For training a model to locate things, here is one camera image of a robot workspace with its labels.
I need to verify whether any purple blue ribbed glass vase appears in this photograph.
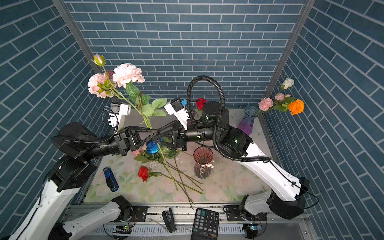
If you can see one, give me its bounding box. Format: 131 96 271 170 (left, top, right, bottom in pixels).
238 106 259 135

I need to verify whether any black calculator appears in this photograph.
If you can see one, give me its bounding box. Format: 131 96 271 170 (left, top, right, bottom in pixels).
191 208 220 240

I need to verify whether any bunch of roses on table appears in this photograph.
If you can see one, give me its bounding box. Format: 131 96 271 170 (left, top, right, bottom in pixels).
133 147 203 207

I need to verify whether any black stapler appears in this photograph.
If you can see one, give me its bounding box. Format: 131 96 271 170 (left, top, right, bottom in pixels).
162 208 177 233

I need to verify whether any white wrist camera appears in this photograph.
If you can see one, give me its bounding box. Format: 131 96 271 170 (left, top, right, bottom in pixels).
103 103 132 132
164 98 190 130

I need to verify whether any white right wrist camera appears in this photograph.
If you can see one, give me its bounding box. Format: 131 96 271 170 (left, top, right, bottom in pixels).
164 98 190 130

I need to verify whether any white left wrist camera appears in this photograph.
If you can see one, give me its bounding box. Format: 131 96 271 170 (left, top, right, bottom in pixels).
103 103 132 132

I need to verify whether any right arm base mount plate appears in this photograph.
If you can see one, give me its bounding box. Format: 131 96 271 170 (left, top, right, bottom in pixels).
223 205 268 222

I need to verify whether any small red rose stem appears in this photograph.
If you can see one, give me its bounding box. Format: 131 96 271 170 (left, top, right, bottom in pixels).
196 98 207 111

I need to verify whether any blue rose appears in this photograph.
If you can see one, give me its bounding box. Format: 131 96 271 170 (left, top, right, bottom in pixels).
146 140 161 154

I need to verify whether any red rose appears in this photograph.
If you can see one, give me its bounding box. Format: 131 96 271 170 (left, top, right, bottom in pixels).
138 166 203 194

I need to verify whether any pink rose stem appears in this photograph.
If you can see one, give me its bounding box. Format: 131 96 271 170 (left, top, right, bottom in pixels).
257 93 291 116

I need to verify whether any pink glass vase with twine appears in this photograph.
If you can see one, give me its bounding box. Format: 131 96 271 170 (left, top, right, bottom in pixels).
193 147 215 179

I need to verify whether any black corrugated cable conduit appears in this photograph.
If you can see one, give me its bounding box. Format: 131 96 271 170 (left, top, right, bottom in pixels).
186 75 272 163

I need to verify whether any white rose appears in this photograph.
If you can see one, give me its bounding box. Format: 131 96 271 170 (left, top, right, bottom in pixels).
281 78 295 90

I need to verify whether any orange rose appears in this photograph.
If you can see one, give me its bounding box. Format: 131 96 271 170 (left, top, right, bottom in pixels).
277 97 305 116

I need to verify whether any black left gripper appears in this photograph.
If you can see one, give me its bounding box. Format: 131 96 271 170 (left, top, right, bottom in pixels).
81 127 156 163

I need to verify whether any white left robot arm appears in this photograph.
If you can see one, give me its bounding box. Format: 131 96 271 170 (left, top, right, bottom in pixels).
5 123 158 240

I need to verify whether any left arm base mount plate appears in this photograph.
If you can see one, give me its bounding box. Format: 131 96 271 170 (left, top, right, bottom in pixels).
131 206 149 223

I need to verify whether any large pink rose spray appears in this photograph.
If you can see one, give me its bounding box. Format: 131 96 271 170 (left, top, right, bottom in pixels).
87 53 179 191

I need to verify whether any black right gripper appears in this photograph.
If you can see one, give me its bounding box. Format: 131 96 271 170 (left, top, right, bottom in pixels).
155 117 223 150

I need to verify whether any aluminium front rail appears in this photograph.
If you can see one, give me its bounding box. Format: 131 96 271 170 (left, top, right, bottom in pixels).
60 202 310 224

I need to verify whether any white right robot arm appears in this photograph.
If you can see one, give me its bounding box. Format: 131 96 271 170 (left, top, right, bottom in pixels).
158 99 310 220

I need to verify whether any blue stapler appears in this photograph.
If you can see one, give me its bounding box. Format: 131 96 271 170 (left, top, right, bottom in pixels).
103 167 119 192

